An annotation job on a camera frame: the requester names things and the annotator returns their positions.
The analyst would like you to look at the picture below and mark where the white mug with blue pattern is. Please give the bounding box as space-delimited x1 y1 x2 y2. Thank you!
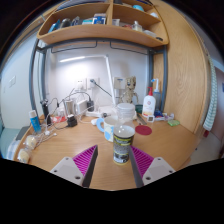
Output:
95 115 118 143

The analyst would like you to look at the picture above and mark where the light teal bed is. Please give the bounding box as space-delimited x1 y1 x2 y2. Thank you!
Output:
0 128 26 160

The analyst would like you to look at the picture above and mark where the striped hanging towel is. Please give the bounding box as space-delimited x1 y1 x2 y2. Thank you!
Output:
202 56 218 132

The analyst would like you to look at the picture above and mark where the black power cable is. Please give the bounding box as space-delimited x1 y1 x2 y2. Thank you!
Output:
89 79 113 98

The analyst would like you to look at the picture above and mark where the white and pink pack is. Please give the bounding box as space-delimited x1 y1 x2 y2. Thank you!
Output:
161 113 175 122

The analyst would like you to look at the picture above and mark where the wooden shelf unit with items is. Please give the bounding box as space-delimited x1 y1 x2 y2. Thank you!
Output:
36 0 169 48

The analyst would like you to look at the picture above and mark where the metal ruler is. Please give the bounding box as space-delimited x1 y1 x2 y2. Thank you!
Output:
136 113 148 126

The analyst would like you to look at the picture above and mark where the white power strip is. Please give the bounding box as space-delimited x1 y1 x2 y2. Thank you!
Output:
85 109 104 118

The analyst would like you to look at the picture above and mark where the white wall outlet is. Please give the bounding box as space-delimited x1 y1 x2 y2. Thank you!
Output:
74 78 88 91
88 77 100 90

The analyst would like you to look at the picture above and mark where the blue and white tube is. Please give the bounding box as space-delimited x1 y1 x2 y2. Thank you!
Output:
28 110 42 134

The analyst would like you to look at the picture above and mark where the black charger block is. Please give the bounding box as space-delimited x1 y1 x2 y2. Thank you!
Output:
66 114 78 128

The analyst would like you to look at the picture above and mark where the black electric shaver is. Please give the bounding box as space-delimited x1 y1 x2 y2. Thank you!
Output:
40 99 53 126

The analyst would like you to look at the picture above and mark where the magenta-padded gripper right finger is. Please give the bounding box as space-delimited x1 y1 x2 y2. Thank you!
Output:
129 145 176 188

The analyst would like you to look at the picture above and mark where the metal cup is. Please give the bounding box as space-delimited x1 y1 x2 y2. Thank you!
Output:
63 98 75 116

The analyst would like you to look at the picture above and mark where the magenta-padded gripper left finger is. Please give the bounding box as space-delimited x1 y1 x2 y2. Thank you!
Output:
49 144 99 188

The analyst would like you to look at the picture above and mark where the white desk lamp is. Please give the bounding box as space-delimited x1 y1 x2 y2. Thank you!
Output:
59 54 118 118

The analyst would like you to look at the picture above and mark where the white pump bottle red pump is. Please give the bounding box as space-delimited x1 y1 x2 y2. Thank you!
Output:
141 86 157 117

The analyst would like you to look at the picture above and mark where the wrapped round bun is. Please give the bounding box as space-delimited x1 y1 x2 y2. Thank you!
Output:
24 134 38 150
17 148 32 164

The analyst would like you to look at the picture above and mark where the clear bottle with dark label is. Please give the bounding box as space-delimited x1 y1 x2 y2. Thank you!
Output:
112 102 136 166

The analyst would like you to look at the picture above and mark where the white card on wall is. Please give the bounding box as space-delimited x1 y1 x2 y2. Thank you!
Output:
113 76 126 90

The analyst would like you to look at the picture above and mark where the white power adapter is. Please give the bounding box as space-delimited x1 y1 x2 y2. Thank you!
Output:
74 99 88 116

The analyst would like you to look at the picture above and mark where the flat round red coaster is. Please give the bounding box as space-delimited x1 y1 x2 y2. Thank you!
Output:
135 124 153 136

